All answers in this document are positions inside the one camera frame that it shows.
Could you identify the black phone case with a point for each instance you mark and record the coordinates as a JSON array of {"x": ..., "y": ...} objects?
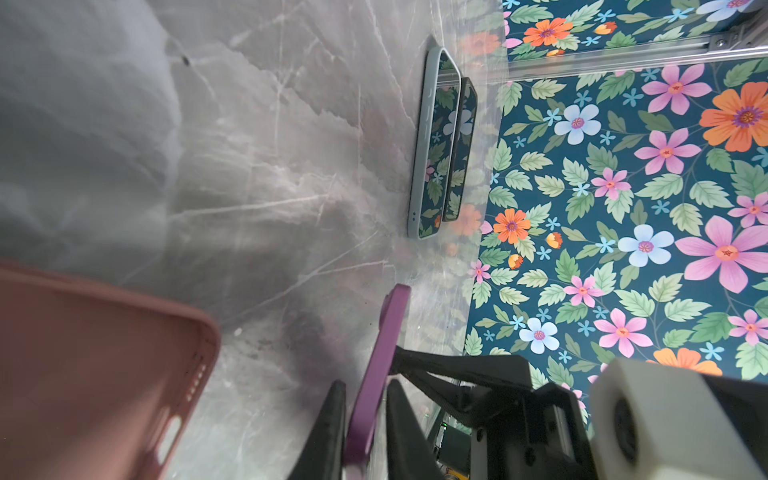
[{"x": 463, "y": 137}]

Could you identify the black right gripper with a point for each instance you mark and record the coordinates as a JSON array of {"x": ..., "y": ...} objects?
[{"x": 516, "y": 433}]

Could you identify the phone with pink edge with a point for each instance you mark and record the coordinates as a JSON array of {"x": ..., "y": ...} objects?
[{"x": 363, "y": 419}]

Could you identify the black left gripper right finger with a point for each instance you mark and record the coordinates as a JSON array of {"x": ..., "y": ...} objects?
[{"x": 409, "y": 456}]

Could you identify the aluminium frame post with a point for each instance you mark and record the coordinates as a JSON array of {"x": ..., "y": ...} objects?
[{"x": 744, "y": 41}]

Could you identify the pink phone case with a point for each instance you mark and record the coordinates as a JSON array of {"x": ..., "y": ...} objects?
[{"x": 97, "y": 382}]

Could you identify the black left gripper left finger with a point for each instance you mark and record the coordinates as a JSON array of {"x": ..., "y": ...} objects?
[{"x": 321, "y": 456}]

